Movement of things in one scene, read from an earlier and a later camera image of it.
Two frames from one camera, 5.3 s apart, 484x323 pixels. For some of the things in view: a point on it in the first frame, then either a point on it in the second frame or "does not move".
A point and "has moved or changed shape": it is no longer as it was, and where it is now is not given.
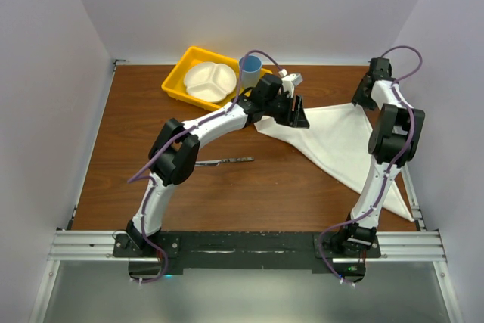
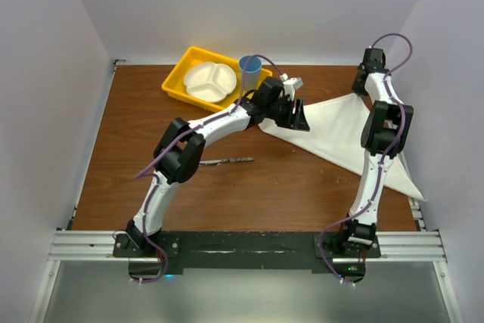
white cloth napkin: (338, 141) has moved or changed shape
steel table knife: (217, 162) does not move
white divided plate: (209, 82) does not move
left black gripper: (287, 119) does not move
